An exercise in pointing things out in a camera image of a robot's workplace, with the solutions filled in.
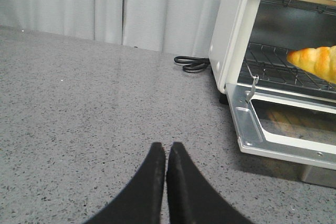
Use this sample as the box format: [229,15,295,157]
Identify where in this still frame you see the white Toshiba toaster oven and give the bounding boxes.
[209,0,335,101]

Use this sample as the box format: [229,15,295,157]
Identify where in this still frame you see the grey curtain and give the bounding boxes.
[1,0,221,56]

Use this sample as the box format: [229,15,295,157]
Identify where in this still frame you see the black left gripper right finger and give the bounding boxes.
[166,142,251,223]

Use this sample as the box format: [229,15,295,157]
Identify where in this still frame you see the metal oven wire rack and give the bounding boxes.
[238,42,335,95]

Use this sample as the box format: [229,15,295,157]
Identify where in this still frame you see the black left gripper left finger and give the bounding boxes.
[86,142,165,223]

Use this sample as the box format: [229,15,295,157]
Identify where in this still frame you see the golden croissant bread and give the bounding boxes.
[287,46,335,84]

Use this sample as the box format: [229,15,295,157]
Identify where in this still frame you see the oven glass door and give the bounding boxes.
[225,83,335,170]

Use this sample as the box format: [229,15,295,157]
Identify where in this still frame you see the black oven power cable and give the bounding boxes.
[174,56,211,73]

